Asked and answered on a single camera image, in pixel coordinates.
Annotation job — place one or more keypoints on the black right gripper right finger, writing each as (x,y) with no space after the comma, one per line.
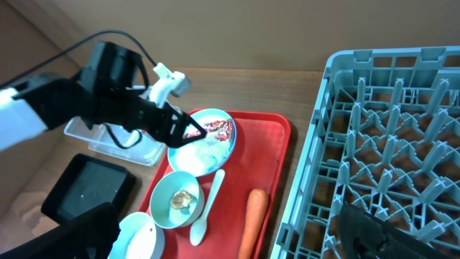
(362,235)

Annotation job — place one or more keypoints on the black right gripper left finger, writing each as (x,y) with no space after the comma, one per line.
(89,235)

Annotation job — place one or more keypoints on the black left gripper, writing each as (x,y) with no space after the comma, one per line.
(133,113)

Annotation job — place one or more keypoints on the light blue rice bowl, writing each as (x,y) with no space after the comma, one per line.
(139,237)

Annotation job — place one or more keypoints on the red snack wrapper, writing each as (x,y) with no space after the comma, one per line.
(218,130)

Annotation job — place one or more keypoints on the brown food scrap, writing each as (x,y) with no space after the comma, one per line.
(181,199)

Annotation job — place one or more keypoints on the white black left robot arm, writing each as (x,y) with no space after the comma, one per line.
(113,89)

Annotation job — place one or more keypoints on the clear plastic waste bin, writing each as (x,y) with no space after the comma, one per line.
(142,150)

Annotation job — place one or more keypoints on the black waste tray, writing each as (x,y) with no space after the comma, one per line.
(86,183)

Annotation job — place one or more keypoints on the grey dishwasher rack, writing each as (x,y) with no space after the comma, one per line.
(384,136)

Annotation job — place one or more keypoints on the light blue plate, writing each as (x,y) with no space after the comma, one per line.
(201,158)

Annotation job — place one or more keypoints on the green bowl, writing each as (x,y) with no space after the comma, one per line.
(159,207)

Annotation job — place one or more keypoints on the white plastic spoon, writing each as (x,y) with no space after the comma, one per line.
(199,227)

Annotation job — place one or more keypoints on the orange carrot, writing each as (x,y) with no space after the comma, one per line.
(256,208)

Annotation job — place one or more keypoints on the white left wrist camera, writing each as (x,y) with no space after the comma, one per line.
(169,83)

